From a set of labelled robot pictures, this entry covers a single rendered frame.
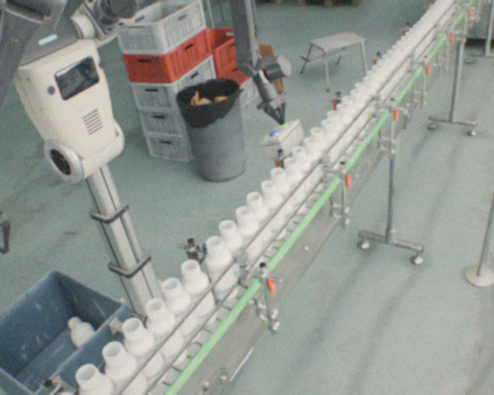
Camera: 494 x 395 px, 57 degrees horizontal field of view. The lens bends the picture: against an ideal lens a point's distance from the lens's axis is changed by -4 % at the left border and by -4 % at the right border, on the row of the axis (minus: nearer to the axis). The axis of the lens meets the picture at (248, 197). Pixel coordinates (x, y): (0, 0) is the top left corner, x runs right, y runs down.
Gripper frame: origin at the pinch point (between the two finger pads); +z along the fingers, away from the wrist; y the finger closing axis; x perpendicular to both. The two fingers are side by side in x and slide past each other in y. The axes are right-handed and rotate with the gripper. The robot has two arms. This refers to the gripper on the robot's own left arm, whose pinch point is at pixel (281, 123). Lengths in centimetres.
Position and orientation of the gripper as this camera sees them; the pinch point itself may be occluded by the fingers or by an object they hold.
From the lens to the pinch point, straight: 157.5
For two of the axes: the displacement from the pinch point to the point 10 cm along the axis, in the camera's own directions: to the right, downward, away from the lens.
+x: -7.4, 0.7, 6.7
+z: 4.1, 8.3, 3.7
